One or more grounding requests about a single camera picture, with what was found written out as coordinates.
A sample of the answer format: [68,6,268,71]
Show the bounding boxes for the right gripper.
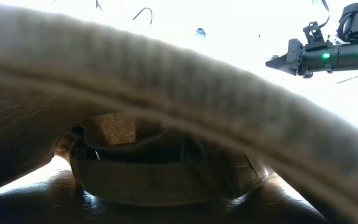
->
[265,38,339,78]

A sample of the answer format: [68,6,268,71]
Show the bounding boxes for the beige cap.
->
[0,1,358,224]

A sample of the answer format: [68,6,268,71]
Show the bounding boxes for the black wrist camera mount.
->
[302,21,328,47]

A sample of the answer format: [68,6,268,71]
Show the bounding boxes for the black camera cable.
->
[320,0,331,29]

